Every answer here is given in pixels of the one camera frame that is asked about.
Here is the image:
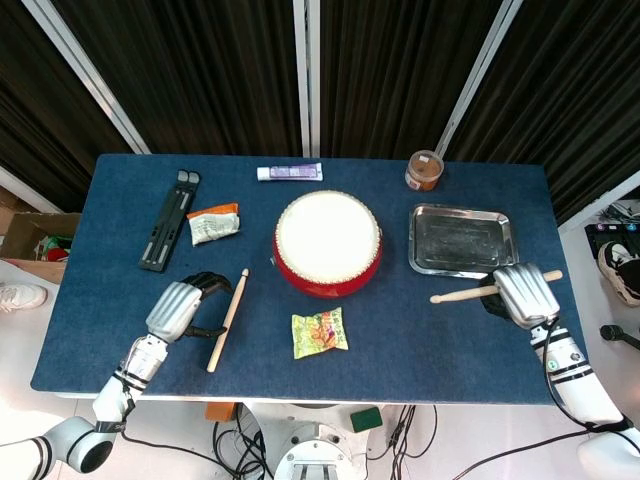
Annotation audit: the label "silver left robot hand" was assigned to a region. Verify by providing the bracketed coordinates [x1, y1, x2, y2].
[144, 271, 235, 344]

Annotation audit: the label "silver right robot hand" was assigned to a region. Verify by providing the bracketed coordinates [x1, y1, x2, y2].
[478, 263, 561, 330]

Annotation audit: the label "wooden drumstick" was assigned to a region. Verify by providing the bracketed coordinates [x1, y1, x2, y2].
[429, 269, 564, 305]
[206, 268, 250, 374]

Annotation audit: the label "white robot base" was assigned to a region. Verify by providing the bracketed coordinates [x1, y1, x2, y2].
[272, 419, 369, 480]

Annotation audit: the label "stainless steel tray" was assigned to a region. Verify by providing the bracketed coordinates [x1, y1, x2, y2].
[408, 203, 521, 279]

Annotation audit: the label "red drum white head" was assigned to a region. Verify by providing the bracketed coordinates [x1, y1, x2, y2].
[272, 189, 385, 300]

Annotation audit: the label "black folding stand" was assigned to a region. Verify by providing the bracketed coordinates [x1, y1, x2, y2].
[138, 169, 202, 274]

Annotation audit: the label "white orange snack packet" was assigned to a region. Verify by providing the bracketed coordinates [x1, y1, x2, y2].
[186, 202, 241, 247]

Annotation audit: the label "black white sneaker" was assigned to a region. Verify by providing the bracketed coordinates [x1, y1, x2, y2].
[597, 240, 640, 307]

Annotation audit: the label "orange block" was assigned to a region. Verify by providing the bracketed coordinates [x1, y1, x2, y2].
[204, 401, 237, 424]

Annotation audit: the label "blue table mat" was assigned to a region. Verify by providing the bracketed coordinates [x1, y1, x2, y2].
[30, 153, 591, 405]

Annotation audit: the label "yellow green snack packet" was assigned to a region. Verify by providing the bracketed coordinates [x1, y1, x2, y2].
[291, 306, 350, 360]

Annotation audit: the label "clear jar orange snacks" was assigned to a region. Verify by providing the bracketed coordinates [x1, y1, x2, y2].
[404, 148, 445, 193]

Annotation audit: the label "cardboard box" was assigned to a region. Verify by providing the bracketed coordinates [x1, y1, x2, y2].
[0, 212, 82, 285]

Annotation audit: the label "white purple toothpaste tube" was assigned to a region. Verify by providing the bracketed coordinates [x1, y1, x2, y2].
[256, 163, 324, 183]

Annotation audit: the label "green block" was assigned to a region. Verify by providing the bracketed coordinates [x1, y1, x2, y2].
[349, 406, 384, 434]

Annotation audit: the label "dark pleated curtain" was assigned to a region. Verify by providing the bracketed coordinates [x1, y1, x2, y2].
[0, 0, 640, 226]

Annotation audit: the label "white frame rail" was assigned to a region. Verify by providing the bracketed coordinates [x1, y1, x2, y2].
[0, 164, 64, 214]
[557, 169, 640, 234]

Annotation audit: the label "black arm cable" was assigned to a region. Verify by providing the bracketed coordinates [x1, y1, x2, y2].
[118, 394, 221, 469]

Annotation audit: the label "black floor cable bundle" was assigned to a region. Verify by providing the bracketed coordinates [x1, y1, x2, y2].
[387, 403, 439, 480]
[212, 403, 275, 480]

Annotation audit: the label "white frame post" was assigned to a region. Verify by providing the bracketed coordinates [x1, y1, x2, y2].
[22, 0, 151, 155]
[292, 0, 321, 157]
[434, 0, 524, 156]

